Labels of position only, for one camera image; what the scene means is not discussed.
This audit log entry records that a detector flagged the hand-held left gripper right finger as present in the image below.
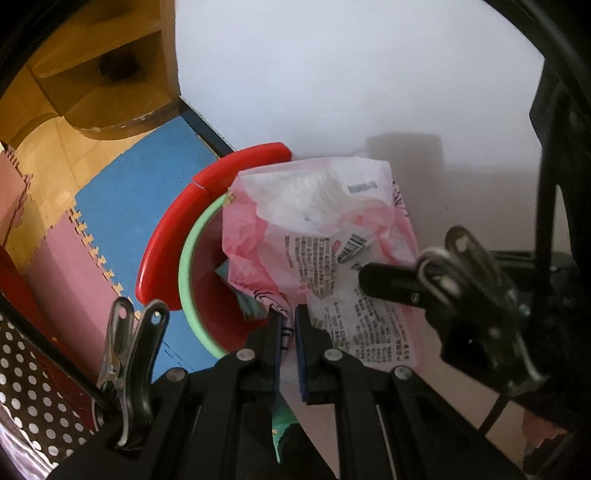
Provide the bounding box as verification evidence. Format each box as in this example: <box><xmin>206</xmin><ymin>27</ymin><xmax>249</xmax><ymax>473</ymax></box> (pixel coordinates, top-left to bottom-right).
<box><xmin>294</xmin><ymin>304</ymin><xmax>529</xmax><ymax>480</ymax></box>

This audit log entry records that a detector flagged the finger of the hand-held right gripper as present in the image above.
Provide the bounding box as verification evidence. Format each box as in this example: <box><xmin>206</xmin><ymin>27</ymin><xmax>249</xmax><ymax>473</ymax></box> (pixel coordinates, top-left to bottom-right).
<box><xmin>358</xmin><ymin>261</ymin><xmax>430</xmax><ymax>309</ymax></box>

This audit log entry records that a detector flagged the pink foam mat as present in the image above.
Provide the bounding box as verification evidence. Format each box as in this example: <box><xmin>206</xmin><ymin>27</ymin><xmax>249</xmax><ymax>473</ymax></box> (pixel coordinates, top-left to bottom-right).
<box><xmin>21</xmin><ymin>215</ymin><xmax>139</xmax><ymax>374</ymax></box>
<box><xmin>0</xmin><ymin>148</ymin><xmax>35</xmax><ymax>245</ymax></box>

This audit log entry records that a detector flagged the metal spring clip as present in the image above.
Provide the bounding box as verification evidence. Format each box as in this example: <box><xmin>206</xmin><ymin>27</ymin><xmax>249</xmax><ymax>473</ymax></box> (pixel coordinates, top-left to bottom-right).
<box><xmin>92</xmin><ymin>296</ymin><xmax>171</xmax><ymax>450</ymax></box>
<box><xmin>417</xmin><ymin>225</ymin><xmax>548</xmax><ymax>395</ymax></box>

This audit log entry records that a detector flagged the dark polka dot cloth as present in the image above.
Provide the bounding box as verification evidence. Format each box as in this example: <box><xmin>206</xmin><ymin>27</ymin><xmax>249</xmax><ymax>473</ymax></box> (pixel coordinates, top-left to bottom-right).
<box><xmin>0</xmin><ymin>318</ymin><xmax>100</xmax><ymax>467</ymax></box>

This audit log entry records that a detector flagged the teal plastic packet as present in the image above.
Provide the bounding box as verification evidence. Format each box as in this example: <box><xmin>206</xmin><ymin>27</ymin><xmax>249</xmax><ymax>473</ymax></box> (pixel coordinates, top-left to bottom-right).
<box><xmin>215</xmin><ymin>259</ymin><xmax>278</xmax><ymax>322</ymax></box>

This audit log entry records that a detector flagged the red bin green rim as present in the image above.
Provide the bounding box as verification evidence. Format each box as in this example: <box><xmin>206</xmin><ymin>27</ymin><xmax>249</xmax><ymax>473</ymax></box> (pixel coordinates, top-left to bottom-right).
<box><xmin>135</xmin><ymin>142</ymin><xmax>301</xmax><ymax>462</ymax></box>

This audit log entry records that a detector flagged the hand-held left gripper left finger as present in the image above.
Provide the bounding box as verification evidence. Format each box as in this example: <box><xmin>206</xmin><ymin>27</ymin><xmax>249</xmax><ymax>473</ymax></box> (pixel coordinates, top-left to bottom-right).
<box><xmin>48</xmin><ymin>312</ymin><xmax>284</xmax><ymax>480</ymax></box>

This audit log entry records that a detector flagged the wooden shelf unit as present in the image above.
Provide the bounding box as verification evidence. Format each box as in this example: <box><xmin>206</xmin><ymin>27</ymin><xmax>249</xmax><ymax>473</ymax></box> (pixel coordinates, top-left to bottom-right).
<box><xmin>30</xmin><ymin>0</ymin><xmax>181</xmax><ymax>139</ymax></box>

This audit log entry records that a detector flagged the pink tissue packet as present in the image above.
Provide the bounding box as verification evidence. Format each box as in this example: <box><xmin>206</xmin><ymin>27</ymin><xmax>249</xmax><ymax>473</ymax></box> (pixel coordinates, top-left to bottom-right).
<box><xmin>222</xmin><ymin>157</ymin><xmax>426</xmax><ymax>374</ymax></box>

